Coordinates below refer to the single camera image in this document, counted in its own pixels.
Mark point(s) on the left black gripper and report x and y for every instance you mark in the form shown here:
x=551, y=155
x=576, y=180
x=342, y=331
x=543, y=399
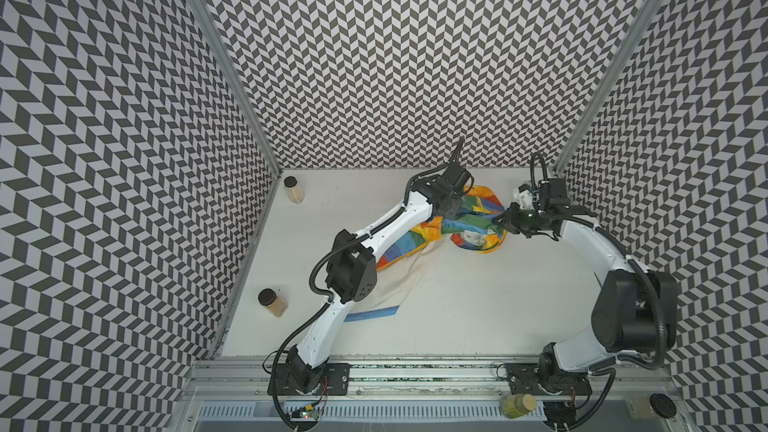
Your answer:
x=451, y=206

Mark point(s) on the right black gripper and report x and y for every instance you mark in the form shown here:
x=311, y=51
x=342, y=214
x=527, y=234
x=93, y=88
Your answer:
x=512, y=219

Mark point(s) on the rainbow coloured jacket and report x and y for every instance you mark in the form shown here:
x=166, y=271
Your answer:
x=405, y=263

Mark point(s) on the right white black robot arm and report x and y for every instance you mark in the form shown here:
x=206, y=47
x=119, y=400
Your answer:
x=634, y=317

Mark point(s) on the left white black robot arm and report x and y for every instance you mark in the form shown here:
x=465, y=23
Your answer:
x=348, y=272

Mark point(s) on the black-lid jar back left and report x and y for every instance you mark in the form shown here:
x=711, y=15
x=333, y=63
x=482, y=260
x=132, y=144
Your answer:
x=293, y=189

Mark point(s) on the black-lid jar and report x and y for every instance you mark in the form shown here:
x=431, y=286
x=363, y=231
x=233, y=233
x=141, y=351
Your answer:
x=293, y=189
x=272, y=302

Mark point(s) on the black-lid jar front left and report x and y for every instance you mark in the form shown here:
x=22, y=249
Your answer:
x=272, y=302

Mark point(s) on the small green circuit board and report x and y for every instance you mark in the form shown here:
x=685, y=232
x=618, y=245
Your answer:
x=305, y=414

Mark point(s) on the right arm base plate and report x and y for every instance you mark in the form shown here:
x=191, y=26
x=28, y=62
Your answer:
x=525, y=378

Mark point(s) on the tan-lid jar on rail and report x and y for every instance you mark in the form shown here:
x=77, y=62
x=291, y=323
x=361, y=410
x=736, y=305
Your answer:
x=518, y=405

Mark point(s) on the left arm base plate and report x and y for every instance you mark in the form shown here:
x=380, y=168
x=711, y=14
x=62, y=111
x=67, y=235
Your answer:
x=331, y=378

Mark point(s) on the aluminium front rail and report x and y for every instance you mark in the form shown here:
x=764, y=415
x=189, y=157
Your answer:
x=374, y=377

